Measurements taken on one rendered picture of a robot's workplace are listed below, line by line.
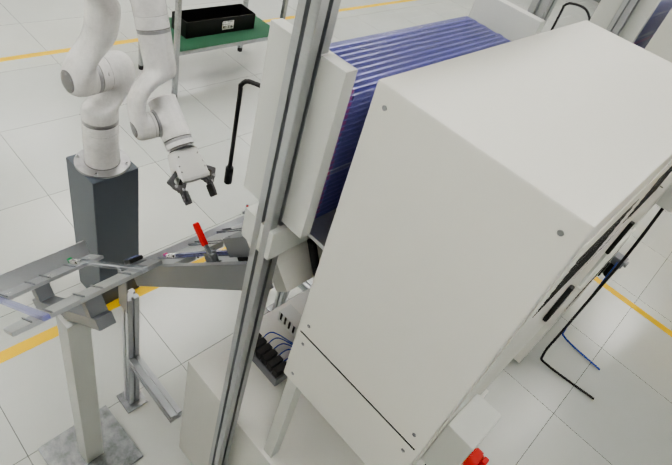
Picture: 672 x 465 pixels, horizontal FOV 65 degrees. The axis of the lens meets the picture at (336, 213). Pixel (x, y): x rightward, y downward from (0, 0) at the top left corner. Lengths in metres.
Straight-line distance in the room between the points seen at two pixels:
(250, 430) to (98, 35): 1.21
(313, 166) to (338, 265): 0.18
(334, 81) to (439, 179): 0.20
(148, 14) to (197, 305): 1.41
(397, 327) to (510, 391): 1.93
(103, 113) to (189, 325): 1.02
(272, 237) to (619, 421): 2.36
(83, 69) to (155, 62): 0.31
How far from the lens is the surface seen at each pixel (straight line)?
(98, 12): 1.74
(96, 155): 2.05
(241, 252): 1.21
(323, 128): 0.79
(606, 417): 2.99
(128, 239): 2.34
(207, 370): 1.64
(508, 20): 1.25
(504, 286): 0.71
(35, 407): 2.34
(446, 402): 0.89
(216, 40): 3.89
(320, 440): 1.59
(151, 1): 1.56
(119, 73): 1.90
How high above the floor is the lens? 2.03
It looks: 40 degrees down
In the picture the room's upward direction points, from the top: 18 degrees clockwise
